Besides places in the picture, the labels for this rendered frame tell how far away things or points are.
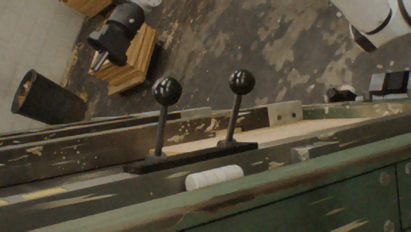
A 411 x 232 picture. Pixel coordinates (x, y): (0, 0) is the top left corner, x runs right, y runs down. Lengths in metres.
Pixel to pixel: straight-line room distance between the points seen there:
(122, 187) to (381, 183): 0.30
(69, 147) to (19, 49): 5.69
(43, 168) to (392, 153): 0.69
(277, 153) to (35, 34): 6.19
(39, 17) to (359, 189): 6.56
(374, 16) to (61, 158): 0.65
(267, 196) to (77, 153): 0.68
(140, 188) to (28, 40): 6.19
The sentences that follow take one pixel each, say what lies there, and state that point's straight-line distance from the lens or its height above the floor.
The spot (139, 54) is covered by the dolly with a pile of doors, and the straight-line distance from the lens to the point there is 4.42.
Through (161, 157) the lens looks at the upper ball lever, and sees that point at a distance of 0.69.
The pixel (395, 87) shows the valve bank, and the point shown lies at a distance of 1.47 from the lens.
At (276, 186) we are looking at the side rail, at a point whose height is 1.53.
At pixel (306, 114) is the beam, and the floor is 0.90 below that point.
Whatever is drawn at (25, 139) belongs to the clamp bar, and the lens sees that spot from 1.48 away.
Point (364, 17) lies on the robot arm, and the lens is 0.95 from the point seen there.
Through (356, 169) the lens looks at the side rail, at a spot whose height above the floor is 1.43.
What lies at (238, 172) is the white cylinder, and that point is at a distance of 0.70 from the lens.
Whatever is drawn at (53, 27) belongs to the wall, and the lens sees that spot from 7.00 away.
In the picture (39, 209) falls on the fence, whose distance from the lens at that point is 0.61.
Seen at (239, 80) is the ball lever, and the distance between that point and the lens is 0.70.
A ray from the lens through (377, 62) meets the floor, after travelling 2.65.
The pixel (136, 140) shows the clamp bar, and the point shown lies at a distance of 1.13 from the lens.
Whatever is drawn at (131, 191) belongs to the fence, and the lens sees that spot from 0.65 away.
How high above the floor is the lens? 1.83
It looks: 31 degrees down
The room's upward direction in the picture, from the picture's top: 63 degrees counter-clockwise
